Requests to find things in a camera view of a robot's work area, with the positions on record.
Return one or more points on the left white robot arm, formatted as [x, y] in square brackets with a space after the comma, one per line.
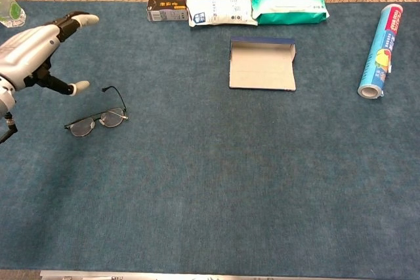
[5, 99]

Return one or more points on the green wet wipes pack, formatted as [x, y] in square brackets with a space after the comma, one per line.
[288, 14]

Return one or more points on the open cardboard box, blue outside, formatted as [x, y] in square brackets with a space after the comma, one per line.
[262, 70]

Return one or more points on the thin metal-frame eyeglasses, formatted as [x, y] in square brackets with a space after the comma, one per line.
[113, 118]

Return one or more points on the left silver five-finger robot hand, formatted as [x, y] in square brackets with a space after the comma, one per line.
[26, 53]

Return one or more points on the clear bottle with green label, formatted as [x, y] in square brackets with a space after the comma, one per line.
[11, 14]

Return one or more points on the blue cling film roll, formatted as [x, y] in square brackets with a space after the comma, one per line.
[380, 53]

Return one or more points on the aluminium table edge rail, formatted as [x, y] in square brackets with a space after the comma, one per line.
[197, 276]

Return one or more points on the small black carton box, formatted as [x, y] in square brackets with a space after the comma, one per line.
[165, 11]

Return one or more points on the white plastic wipes pack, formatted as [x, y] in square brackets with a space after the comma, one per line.
[223, 11]

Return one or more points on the blue felt table cloth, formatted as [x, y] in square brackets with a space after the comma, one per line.
[229, 178]

